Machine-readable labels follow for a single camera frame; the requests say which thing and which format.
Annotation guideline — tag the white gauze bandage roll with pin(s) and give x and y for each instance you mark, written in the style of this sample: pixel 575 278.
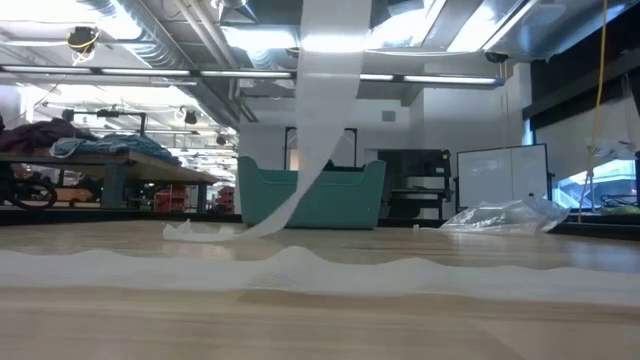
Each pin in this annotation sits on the white gauze bandage roll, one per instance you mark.
pixel 325 100

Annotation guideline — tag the green plastic basket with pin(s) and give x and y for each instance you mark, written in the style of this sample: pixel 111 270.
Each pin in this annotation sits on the green plastic basket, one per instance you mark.
pixel 340 200

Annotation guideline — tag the black workbench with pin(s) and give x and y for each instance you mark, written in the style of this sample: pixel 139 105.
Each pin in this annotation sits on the black workbench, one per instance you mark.
pixel 420 165

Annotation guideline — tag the red storage bin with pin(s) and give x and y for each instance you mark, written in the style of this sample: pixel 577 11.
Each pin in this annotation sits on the red storage bin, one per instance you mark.
pixel 170 200

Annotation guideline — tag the white whiteboard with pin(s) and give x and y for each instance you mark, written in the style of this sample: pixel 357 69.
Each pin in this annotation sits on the white whiteboard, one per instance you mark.
pixel 500 175

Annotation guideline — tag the long ceiling strip light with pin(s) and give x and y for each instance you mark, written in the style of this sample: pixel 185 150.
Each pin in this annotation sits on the long ceiling strip light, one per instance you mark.
pixel 150 72

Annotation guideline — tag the blue garment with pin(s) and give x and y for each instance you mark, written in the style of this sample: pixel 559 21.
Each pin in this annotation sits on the blue garment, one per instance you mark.
pixel 115 145

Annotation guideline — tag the wooden table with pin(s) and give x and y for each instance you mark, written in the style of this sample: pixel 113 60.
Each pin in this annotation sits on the wooden table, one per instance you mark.
pixel 75 159

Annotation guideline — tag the maroon garment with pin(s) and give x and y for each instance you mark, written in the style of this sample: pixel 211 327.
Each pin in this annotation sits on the maroon garment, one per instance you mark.
pixel 40 135

